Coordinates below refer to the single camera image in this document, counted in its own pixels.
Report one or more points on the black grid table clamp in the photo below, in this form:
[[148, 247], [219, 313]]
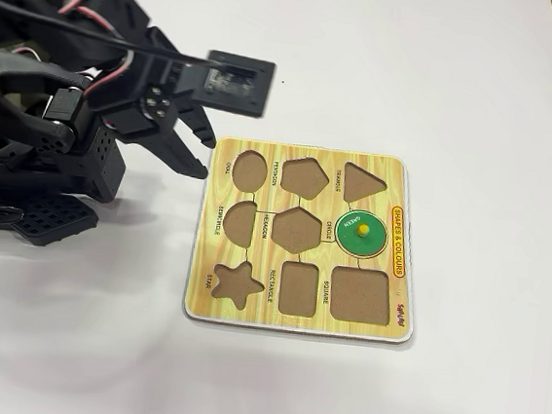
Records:
[[54, 222]]

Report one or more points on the wooden shape puzzle board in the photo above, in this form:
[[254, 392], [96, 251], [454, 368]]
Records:
[[209, 240]]

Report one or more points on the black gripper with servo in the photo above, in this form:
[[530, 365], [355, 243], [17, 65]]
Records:
[[159, 108]]

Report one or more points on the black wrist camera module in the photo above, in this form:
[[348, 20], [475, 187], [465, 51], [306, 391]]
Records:
[[239, 83]]

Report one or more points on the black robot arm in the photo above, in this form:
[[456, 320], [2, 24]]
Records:
[[15, 74]]

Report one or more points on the green circle piece yellow pin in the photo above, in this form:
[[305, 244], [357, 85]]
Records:
[[371, 245]]

